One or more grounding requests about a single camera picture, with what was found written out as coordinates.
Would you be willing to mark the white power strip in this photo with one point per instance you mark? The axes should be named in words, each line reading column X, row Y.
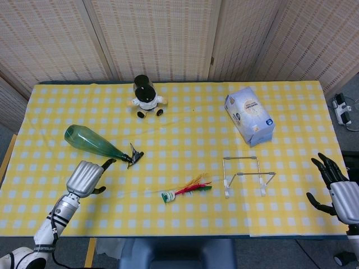
column 341, row 109

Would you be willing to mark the blue tissue pack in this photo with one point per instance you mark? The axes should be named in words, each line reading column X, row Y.
column 249, row 115

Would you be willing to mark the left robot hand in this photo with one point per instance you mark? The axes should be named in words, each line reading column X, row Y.
column 83, row 177

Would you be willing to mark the yellow checkered tablecloth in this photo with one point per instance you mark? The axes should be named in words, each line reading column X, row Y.
column 179, row 157

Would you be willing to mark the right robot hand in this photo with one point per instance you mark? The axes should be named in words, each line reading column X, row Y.
column 342, row 193

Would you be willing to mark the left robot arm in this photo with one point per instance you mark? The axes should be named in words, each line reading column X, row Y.
column 49, row 224

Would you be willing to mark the folding screen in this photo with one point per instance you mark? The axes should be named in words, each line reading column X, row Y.
column 168, row 36

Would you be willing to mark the feather shuttlecock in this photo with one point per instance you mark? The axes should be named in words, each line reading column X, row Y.
column 182, row 191

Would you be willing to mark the green glass bottle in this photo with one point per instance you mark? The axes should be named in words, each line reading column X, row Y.
column 92, row 143

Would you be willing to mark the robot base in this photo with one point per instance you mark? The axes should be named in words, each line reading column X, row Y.
column 176, row 253

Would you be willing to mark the black-headed plush doll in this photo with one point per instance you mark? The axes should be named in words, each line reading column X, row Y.
column 147, row 98

